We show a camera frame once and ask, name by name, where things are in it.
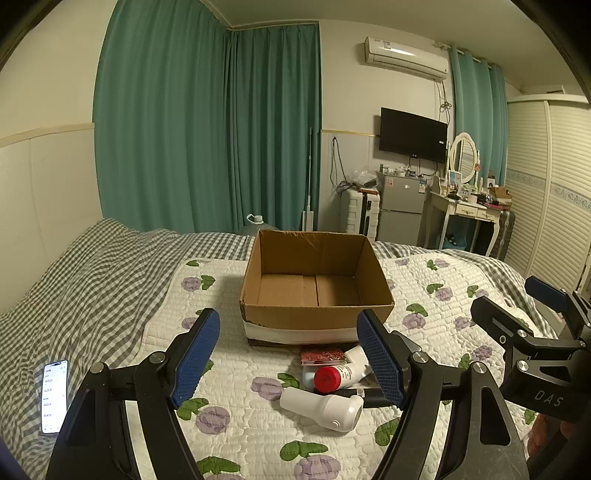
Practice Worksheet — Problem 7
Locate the white suitcase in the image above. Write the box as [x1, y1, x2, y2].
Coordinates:
[341, 189, 382, 241]

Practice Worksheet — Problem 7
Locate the dark suitcase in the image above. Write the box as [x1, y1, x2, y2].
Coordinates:
[488, 210, 516, 260]

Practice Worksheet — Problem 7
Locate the black device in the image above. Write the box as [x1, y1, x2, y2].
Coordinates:
[338, 387, 393, 409]

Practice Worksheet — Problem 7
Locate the white air conditioner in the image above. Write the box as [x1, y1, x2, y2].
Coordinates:
[363, 36, 450, 82]

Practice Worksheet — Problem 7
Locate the floral quilted blanket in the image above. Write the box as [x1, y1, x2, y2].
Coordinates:
[142, 256, 560, 480]

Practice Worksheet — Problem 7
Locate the white slatted wardrobe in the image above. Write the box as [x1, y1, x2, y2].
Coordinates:
[502, 94, 591, 297]

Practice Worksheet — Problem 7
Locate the white plastic bottle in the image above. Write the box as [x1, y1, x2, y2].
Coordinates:
[279, 386, 365, 433]

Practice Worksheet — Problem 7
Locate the teal curtain beside wardrobe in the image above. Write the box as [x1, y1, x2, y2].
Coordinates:
[450, 46, 509, 186]

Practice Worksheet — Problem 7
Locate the smartphone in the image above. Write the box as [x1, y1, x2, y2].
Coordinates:
[40, 359, 70, 435]

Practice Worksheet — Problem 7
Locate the wide teal curtain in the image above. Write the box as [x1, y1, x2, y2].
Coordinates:
[92, 0, 239, 234]

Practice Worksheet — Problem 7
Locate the oval white vanity mirror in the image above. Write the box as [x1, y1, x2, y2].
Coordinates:
[448, 132, 478, 185]

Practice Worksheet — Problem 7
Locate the white dressing table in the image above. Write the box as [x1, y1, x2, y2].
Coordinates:
[422, 188, 505, 257]

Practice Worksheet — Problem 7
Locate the silver mini fridge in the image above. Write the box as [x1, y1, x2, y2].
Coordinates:
[376, 171, 433, 248]

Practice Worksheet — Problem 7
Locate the narrow teal curtain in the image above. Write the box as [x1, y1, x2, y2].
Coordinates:
[228, 23, 323, 232]

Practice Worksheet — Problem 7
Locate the black wall television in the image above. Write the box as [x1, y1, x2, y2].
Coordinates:
[379, 107, 449, 164]

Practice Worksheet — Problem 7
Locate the person's right hand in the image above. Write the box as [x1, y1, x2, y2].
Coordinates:
[527, 410, 577, 459]

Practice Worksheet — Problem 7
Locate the white mop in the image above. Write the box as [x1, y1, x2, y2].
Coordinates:
[300, 127, 317, 232]

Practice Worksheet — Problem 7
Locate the hanging wall cable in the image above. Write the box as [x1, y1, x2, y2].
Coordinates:
[329, 136, 352, 195]

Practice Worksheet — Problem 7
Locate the red patterned pouch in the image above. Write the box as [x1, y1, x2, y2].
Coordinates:
[300, 348, 346, 367]

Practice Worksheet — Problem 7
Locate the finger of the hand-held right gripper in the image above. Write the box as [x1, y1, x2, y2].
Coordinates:
[469, 296, 540, 354]
[525, 275, 578, 320]

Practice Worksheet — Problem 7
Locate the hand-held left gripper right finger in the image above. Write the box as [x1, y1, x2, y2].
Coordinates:
[356, 309, 530, 480]

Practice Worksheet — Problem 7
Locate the red-capped white tube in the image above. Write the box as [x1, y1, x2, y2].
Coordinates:
[313, 362, 374, 396]

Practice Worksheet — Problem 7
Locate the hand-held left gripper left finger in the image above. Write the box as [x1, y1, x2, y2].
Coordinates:
[46, 308, 221, 480]

